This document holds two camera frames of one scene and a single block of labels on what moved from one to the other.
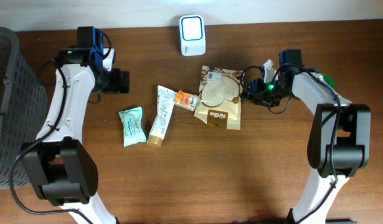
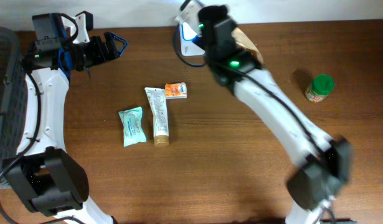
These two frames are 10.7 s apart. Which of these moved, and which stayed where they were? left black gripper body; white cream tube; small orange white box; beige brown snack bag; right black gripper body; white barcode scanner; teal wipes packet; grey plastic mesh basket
Moved: right black gripper body; white cream tube; small orange white box; beige brown snack bag; left black gripper body
Stayed: teal wipes packet; white barcode scanner; grey plastic mesh basket
